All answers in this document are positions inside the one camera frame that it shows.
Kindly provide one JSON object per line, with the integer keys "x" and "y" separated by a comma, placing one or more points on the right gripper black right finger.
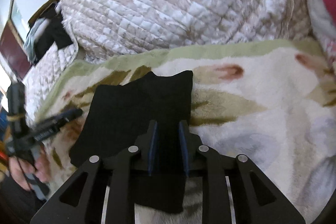
{"x": 189, "y": 143}

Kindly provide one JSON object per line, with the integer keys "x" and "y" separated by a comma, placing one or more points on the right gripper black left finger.
{"x": 147, "y": 147}

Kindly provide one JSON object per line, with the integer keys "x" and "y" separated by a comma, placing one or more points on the black pants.
{"x": 118, "y": 115}

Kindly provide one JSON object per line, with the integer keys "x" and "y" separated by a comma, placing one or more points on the person's left hand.
{"x": 18, "y": 168}

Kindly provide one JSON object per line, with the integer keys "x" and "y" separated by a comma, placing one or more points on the dark red wooden door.
{"x": 12, "y": 51}

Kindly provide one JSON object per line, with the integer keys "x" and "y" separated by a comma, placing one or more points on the green floral fleece blanket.
{"x": 273, "y": 101}

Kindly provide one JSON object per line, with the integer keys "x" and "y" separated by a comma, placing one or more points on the dark clothes pile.
{"x": 46, "y": 30}

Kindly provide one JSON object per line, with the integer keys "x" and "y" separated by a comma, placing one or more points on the white beige quilted bedspread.
{"x": 98, "y": 29}

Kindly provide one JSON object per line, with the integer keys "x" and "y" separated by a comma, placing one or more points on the pink floral rolled comforter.
{"x": 323, "y": 25}

